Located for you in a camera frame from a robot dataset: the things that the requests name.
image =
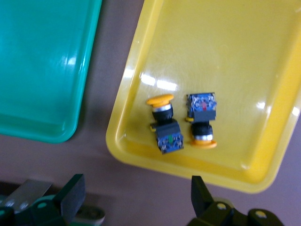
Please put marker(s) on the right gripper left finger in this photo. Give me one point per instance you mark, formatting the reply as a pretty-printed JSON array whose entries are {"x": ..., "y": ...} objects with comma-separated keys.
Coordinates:
[{"x": 70, "y": 200}]

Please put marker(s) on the yellow push button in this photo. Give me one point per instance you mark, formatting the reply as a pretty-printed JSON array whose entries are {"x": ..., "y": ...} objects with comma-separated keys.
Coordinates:
[
  {"x": 202, "y": 113},
  {"x": 167, "y": 129}
]

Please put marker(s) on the green plastic tray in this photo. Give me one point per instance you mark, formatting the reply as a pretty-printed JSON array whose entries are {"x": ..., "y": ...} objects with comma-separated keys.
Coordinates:
[{"x": 35, "y": 70}]

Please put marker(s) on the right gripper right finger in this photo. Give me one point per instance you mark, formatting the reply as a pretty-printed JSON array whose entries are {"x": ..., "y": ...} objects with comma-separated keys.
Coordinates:
[{"x": 204, "y": 202}]

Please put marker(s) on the green conveyor belt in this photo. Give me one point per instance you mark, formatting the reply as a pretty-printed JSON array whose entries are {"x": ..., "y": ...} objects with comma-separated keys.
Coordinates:
[{"x": 28, "y": 190}]

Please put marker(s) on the yellow plastic tray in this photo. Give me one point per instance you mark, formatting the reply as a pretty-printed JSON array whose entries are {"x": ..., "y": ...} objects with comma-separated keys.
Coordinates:
[{"x": 223, "y": 58}]

